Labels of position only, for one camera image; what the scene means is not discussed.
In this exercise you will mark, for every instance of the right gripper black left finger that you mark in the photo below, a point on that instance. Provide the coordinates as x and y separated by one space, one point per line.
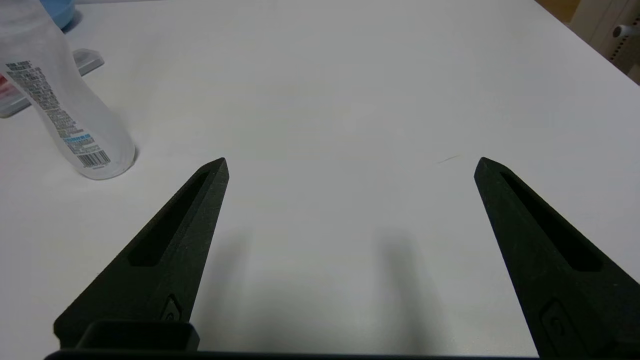
165 260

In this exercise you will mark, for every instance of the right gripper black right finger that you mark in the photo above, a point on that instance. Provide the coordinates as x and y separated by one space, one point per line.
575 300

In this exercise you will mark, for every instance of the blue plate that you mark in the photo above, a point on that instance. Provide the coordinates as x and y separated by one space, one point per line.
59 12

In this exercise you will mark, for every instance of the translucent white plastic bottle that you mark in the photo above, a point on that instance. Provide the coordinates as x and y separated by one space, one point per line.
65 115

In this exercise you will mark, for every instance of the white round knob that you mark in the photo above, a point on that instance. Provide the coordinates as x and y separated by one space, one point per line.
624 31

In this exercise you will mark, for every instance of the white shelf unit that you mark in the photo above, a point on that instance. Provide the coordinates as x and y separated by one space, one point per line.
607 20

